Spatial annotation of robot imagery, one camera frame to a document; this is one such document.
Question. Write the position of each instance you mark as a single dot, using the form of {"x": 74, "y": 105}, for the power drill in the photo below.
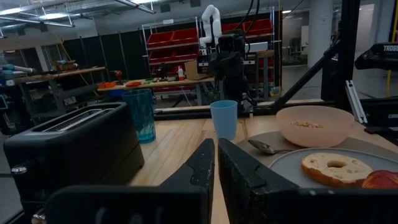
{"x": 117, "y": 76}

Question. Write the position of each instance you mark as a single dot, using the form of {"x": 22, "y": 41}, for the blue-grey cylinder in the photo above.
{"x": 15, "y": 68}

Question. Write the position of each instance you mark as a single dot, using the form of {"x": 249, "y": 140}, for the teal patterned tumbler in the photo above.
{"x": 140, "y": 115}

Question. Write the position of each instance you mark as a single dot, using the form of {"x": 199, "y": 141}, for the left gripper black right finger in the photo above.
{"x": 248, "y": 193}

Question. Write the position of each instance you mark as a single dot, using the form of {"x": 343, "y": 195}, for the light blue plastic cup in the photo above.
{"x": 224, "y": 119}

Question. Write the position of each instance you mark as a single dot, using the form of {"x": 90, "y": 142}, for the white spray bottle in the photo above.
{"x": 181, "y": 73}

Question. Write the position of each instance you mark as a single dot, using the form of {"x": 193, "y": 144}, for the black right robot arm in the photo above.
{"x": 231, "y": 90}

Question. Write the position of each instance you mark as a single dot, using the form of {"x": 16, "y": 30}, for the silver aluminium rail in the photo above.
{"x": 354, "y": 102}

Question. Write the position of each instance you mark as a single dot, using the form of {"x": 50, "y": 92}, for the white building column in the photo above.
{"x": 320, "y": 31}

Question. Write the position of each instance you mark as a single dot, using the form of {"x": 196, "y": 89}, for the black diagonal frame brace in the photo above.
{"x": 304, "y": 77}

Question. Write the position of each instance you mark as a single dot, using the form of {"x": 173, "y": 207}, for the red storage bin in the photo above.
{"x": 160, "y": 39}
{"x": 258, "y": 26}
{"x": 185, "y": 35}

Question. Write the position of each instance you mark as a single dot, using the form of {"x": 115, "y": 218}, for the black vertical frame post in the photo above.
{"x": 346, "y": 53}

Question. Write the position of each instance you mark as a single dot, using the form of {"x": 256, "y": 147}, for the long wooden workbench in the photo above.
{"x": 155, "y": 83}

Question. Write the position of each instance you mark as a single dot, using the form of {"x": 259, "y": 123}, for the wooden workbench with dark legs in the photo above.
{"x": 59, "y": 74}

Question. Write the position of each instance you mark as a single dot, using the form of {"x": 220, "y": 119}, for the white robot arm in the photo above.
{"x": 211, "y": 25}

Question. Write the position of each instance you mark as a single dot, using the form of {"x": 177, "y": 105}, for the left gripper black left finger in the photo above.
{"x": 192, "y": 186}

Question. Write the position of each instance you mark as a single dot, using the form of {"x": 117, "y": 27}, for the orange flat item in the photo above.
{"x": 133, "y": 83}

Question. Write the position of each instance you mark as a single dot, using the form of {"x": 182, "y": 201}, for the black table frame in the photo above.
{"x": 183, "y": 114}

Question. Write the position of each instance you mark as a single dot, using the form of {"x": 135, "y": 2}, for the brown cardboard box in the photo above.
{"x": 192, "y": 70}

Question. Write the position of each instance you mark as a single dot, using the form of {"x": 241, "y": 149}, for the red apple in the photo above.
{"x": 382, "y": 180}

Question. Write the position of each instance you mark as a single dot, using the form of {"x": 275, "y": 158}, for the sliced bagel half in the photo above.
{"x": 320, "y": 171}

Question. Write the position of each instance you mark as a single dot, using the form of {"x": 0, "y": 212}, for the metal shelf rack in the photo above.
{"x": 199, "y": 46}

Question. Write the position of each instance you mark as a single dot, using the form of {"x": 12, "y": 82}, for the black toaster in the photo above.
{"x": 77, "y": 149}

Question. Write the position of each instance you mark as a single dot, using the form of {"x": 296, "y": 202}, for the pale pink bowl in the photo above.
{"x": 314, "y": 135}

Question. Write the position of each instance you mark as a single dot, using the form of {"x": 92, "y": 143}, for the grey-beige round placemat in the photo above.
{"x": 363, "y": 144}

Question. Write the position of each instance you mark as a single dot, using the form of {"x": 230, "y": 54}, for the grey round plate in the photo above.
{"x": 289, "y": 168}

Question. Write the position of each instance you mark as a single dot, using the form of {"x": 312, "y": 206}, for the cereal pieces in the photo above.
{"x": 306, "y": 124}

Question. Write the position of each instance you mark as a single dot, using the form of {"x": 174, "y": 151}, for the orange tray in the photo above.
{"x": 107, "y": 84}

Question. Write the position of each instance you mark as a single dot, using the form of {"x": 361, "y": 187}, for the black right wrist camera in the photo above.
{"x": 231, "y": 43}

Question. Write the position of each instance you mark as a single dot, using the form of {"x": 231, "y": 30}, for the silver metal spoon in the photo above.
{"x": 264, "y": 146}

